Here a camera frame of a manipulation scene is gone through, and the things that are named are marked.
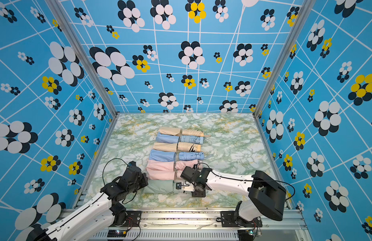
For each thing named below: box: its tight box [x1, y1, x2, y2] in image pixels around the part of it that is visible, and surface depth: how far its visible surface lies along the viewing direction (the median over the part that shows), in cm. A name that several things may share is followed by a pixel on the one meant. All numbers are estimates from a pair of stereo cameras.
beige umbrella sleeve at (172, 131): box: [157, 127, 181, 136], surface depth 107 cm
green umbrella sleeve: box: [142, 179, 175, 195], surface depth 82 cm
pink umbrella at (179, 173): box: [176, 169, 184, 179], surface depth 86 cm
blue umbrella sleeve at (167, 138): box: [155, 131, 180, 144], surface depth 103 cm
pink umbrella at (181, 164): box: [174, 159, 199, 171], surface depth 90 cm
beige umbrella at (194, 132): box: [181, 129, 212, 138], surface depth 106 cm
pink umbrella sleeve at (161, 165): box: [146, 159, 175, 172], surface depth 89 cm
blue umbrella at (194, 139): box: [178, 135, 204, 145], surface depth 103 cm
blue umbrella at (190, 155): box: [178, 151, 205, 162], surface depth 95 cm
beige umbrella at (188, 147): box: [176, 142, 202, 153], surface depth 98 cm
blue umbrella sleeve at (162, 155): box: [148, 149, 176, 162], surface depth 94 cm
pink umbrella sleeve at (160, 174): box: [145, 168, 175, 181], surface depth 86 cm
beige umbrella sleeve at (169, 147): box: [152, 142, 178, 153], surface depth 98 cm
